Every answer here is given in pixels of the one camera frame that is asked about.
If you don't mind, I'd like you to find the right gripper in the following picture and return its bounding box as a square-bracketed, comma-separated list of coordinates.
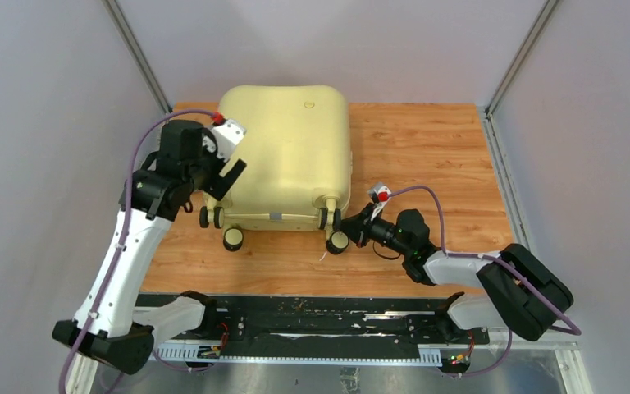
[336, 202, 412, 257]

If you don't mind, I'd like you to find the cream suitcase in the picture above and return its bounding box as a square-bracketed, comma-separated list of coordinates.
[199, 85, 353, 254]

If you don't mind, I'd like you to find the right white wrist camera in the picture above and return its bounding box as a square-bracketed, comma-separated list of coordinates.
[367, 181, 392, 219]

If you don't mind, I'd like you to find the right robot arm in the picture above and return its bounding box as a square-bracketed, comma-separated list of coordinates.
[339, 204, 579, 343]

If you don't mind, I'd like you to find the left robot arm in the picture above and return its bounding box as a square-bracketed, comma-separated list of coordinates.
[52, 119, 247, 375]

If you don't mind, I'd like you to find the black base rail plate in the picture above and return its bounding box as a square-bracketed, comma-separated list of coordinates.
[154, 294, 491, 360]

